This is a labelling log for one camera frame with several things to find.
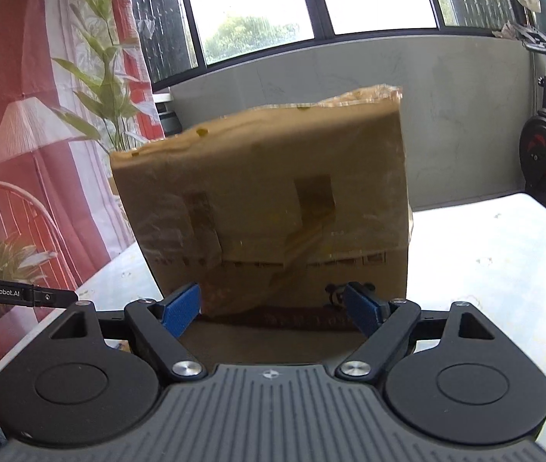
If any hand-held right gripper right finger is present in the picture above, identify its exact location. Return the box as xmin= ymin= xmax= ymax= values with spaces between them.
xmin=335 ymin=281 xmax=510 ymax=381

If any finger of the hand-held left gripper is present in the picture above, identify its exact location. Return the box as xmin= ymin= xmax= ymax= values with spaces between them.
xmin=32 ymin=288 xmax=80 ymax=309

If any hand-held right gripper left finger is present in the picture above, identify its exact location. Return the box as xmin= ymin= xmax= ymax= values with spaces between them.
xmin=37 ymin=283 xmax=207 ymax=381

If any taped cardboard box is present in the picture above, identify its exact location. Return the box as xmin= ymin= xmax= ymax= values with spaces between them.
xmin=109 ymin=84 xmax=414 ymax=365

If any black framed window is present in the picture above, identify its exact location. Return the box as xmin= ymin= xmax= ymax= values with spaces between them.
xmin=126 ymin=0 xmax=546 ymax=93

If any printed wall cloth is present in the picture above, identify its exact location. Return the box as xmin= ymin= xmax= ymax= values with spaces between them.
xmin=0 ymin=0 xmax=168 ymax=395

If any crumpled cloth on handlebar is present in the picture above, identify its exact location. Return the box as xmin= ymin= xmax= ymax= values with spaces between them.
xmin=493 ymin=22 xmax=526 ymax=40

